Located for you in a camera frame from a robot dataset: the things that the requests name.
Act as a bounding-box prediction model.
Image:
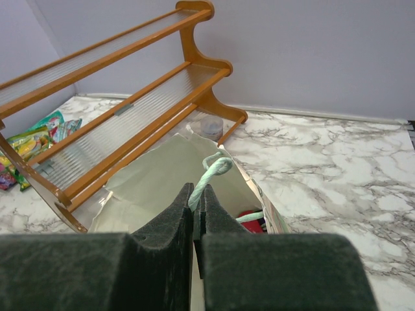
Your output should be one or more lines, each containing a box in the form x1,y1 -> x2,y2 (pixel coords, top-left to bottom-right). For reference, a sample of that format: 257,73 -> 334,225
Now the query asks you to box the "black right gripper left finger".
1,183 -> 193,310

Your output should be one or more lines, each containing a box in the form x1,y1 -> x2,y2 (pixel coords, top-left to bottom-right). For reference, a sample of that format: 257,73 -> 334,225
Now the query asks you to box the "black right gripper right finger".
198,186 -> 378,310

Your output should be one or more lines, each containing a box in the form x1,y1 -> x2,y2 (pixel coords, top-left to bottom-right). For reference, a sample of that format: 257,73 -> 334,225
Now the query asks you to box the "red snack packet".
236,211 -> 267,234

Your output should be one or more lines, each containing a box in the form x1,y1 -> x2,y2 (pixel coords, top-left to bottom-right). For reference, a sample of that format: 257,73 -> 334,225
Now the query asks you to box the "green patterned paper bag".
89,124 -> 291,311

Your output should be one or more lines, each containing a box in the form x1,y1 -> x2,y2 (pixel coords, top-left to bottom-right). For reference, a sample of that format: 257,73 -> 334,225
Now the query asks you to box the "green Fox's snack packet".
13,168 -> 31,192

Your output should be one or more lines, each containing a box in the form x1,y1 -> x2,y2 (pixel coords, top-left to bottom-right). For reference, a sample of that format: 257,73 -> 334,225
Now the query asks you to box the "purple berry snack packet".
0,156 -> 17,190

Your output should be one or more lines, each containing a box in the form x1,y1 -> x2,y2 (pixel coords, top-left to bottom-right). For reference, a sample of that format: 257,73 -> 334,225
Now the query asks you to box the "yellow fruit snack packet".
6,126 -> 54,161

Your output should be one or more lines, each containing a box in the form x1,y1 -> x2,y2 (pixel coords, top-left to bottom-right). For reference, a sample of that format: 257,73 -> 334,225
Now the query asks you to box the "teal snack packet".
28,111 -> 82,143

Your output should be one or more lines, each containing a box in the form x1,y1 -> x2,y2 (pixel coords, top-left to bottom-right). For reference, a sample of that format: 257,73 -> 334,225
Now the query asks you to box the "orange wooden tiered rack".
1,1 -> 248,233

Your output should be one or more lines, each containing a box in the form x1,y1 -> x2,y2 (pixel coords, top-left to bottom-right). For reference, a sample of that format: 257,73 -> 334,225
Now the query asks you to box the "small clear plastic jar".
200,115 -> 224,142

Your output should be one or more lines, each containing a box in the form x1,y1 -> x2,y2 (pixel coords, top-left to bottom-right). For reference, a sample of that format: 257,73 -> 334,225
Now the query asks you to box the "aluminium frame rail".
407,121 -> 415,148

